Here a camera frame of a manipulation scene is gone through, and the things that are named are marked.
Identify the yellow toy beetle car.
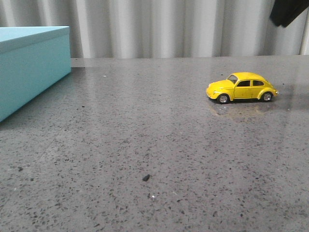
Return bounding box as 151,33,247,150
206,72,278,104

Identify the light blue storage box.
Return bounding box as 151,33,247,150
0,26,71,120

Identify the small black debris chip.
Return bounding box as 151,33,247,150
142,174,150,181

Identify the white pleated curtain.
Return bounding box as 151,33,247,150
0,0,309,58

